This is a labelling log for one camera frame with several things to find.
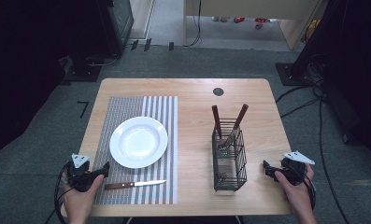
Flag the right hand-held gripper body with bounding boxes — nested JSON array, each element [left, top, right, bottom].
[[278, 150, 316, 187]]

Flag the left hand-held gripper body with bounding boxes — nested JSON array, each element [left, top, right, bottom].
[[66, 153, 96, 192]]

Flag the person's left hand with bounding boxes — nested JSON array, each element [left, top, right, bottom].
[[62, 174, 105, 217]]

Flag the person's right hand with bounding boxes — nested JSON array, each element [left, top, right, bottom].
[[274, 163, 316, 217]]

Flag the white round plate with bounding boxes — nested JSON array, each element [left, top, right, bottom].
[[108, 116, 169, 170]]

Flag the black floor tape corner mark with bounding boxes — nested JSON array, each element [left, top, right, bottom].
[[77, 100, 90, 119]]

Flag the striped woven placemat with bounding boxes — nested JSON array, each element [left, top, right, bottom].
[[93, 95, 179, 206]]

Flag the black square stand base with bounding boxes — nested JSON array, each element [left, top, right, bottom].
[[275, 62, 325, 87]]

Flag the black cabinet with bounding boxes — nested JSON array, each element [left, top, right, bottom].
[[95, 0, 135, 58]]

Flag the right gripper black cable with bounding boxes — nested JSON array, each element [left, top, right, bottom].
[[300, 172, 317, 211]]

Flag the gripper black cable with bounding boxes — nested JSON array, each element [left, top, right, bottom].
[[300, 172, 317, 211], [44, 161, 71, 224]]

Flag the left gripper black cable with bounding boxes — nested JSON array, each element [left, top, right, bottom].
[[44, 161, 71, 224]]

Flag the long black floor cable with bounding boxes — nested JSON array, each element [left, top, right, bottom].
[[317, 97, 351, 224]]

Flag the brown-handled table knife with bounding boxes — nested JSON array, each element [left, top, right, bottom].
[[104, 179, 167, 190]]

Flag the black wire cutlery basket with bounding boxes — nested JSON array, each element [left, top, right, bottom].
[[211, 118, 249, 192]]

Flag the brown-handled fork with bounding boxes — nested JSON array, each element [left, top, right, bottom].
[[219, 103, 250, 149]]

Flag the brown-handled metal utensil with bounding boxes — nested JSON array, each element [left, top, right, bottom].
[[211, 105, 228, 182]]

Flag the black stand base plate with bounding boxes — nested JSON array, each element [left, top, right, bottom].
[[63, 55, 103, 83]]

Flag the yellow cable coil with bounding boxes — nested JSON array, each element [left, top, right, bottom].
[[304, 19, 321, 44]]

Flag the black hanging cable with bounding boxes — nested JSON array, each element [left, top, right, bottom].
[[182, 0, 204, 49]]

